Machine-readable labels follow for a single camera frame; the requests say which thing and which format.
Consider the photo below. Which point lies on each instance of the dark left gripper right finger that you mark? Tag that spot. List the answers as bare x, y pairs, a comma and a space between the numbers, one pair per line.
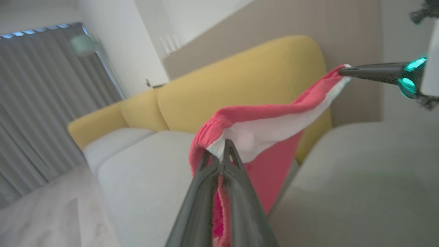
247, 212

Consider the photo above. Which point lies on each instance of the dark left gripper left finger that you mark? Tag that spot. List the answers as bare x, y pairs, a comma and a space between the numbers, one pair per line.
199, 206

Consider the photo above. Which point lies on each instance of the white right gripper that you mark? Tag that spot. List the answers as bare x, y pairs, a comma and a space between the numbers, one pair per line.
432, 68

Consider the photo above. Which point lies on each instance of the red garment with white band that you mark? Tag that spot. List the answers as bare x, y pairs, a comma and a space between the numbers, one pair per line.
267, 113

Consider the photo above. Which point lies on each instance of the long grey sofa seat cushion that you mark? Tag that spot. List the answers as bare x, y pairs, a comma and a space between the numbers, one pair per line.
151, 178

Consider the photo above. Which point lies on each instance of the short grey sofa seat cushion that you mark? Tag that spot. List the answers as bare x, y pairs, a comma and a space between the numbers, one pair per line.
113, 144

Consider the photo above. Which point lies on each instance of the narrow yellow sofa backrest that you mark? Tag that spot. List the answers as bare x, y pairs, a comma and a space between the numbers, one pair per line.
144, 109

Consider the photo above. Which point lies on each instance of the large grey sofa ottoman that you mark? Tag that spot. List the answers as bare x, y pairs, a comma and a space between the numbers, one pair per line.
360, 188

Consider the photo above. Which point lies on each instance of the yellow sofa end armrest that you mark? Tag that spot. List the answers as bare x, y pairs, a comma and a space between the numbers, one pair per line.
96, 123

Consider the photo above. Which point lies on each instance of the grey pleated curtain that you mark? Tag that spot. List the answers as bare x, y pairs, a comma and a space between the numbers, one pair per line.
41, 103

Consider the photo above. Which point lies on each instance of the mint green floor lamp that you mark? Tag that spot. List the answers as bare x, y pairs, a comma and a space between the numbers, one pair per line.
82, 44

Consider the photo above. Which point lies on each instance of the small wall socket fixture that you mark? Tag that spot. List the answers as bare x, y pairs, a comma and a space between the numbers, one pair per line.
148, 83

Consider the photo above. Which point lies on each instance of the white slatted wall vent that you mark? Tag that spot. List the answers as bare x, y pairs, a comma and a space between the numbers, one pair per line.
170, 44

